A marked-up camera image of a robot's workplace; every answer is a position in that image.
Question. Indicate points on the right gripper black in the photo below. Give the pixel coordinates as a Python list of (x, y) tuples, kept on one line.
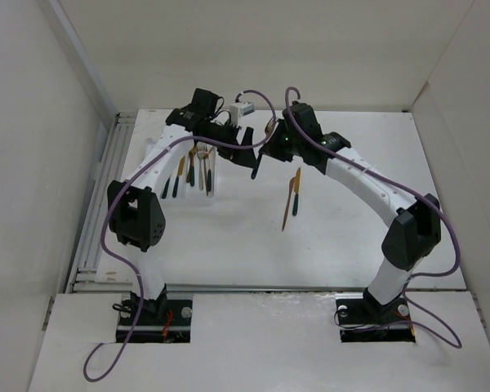
[(272, 147)]

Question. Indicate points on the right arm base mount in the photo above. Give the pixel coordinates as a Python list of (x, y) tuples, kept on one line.
[(362, 319)]

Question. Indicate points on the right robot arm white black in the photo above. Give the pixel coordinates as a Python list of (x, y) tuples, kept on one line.
[(414, 229)]

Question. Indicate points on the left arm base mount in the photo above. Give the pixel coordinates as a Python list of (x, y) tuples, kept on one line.
[(166, 320)]

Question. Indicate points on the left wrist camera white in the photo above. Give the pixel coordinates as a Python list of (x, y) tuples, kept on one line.
[(240, 109)]

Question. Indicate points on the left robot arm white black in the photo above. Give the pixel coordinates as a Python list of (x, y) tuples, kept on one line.
[(135, 215)]

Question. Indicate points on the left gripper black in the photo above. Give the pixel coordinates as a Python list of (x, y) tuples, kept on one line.
[(242, 157)]

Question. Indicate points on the white divided utensil tray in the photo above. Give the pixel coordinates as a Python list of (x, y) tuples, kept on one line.
[(188, 188)]

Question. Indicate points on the aluminium rail frame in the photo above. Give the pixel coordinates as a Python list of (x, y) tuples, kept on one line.
[(86, 257)]

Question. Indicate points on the gold knife green handle short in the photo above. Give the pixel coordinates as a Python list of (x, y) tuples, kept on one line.
[(296, 189)]

